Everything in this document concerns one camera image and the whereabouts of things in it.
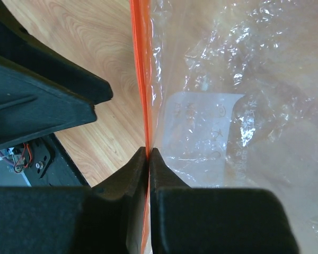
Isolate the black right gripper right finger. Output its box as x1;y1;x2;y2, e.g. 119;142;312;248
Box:
149;149;299;253

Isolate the clear zip top bag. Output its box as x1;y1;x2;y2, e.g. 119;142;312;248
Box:
130;1;318;253

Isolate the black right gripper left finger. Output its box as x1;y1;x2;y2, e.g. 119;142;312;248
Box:
0;147;148;253

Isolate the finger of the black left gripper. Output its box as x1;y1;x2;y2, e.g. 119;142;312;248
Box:
0;1;113;105
0;56;97;149

